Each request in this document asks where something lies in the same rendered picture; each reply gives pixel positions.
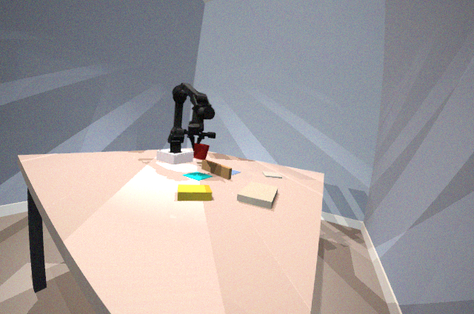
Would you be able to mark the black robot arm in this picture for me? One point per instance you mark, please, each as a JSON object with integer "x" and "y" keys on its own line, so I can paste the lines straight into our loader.
{"x": 202, "y": 110}

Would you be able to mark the yellow rectangular block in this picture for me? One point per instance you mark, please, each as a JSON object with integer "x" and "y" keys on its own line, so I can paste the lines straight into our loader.
{"x": 194, "y": 193}

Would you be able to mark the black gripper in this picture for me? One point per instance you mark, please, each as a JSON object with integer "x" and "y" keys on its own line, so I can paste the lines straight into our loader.
{"x": 201, "y": 135}

